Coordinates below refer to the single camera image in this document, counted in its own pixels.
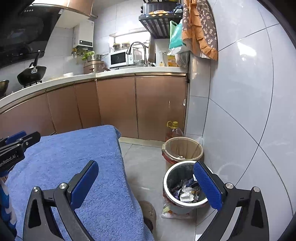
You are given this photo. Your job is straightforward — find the steel trash bin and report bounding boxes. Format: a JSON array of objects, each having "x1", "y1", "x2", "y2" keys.
[{"x1": 163, "y1": 161, "x2": 208, "y2": 215}]

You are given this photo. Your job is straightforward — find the brown kitchen cabinets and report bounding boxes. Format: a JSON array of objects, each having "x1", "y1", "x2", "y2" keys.
[{"x1": 1, "y1": 73, "x2": 187, "y2": 141}]

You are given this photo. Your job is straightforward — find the chrome kitchen faucet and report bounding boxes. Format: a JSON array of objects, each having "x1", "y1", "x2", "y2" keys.
[{"x1": 126, "y1": 41, "x2": 147, "y2": 67}]

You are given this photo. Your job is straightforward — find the blue towel mat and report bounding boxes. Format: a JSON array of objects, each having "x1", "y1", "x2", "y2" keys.
[{"x1": 6, "y1": 125, "x2": 154, "y2": 240}]

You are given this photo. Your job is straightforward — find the wicker waste basket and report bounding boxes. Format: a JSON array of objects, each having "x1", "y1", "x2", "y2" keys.
[{"x1": 162, "y1": 137, "x2": 204, "y2": 164}]

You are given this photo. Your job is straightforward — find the brass coloured pot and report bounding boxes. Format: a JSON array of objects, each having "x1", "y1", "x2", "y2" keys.
[{"x1": 0, "y1": 79, "x2": 9, "y2": 98}]

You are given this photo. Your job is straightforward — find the black wok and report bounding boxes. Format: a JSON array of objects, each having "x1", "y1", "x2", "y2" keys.
[{"x1": 17, "y1": 50, "x2": 47, "y2": 88}]

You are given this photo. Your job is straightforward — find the cooking oil bottle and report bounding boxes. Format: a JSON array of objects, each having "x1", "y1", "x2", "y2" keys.
[{"x1": 166, "y1": 121, "x2": 183, "y2": 141}]

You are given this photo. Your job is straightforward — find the brown slipper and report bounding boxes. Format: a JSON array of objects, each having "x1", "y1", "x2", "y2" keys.
[{"x1": 139, "y1": 201, "x2": 157, "y2": 233}]

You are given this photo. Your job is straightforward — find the brown rice cooker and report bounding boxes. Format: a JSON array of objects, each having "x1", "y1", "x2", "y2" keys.
[{"x1": 83, "y1": 60, "x2": 110, "y2": 74}]

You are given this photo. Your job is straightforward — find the steel pot with greens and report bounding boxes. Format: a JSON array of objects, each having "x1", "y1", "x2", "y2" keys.
[{"x1": 82, "y1": 51, "x2": 108, "y2": 62}]

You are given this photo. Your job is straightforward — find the black range hood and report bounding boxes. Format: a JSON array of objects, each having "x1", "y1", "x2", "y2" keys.
[{"x1": 1, "y1": 4, "x2": 63, "y2": 68}]

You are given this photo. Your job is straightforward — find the white water heater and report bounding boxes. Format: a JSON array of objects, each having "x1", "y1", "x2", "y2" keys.
[{"x1": 73, "y1": 20, "x2": 94, "y2": 48}]

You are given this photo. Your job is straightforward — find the white microwave oven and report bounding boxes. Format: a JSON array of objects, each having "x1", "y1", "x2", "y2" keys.
[{"x1": 109, "y1": 49, "x2": 134, "y2": 68}]

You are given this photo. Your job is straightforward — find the yellow detergent bottle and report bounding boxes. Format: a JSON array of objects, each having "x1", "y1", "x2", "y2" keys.
[{"x1": 167, "y1": 55, "x2": 178, "y2": 67}]

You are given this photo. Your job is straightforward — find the white spray bottle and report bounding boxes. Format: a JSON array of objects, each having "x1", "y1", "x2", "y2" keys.
[{"x1": 159, "y1": 51, "x2": 167, "y2": 67}]

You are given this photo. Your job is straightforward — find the teal plastic bag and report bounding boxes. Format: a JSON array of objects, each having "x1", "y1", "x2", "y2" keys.
[{"x1": 169, "y1": 21, "x2": 183, "y2": 50}]

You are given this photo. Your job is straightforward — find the orange patterned apron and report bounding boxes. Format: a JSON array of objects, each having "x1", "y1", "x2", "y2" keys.
[{"x1": 182, "y1": 0, "x2": 218, "y2": 61}]

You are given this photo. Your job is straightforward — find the black dish rack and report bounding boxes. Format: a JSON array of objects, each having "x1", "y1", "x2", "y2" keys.
[{"x1": 138, "y1": 1, "x2": 183, "y2": 39}]

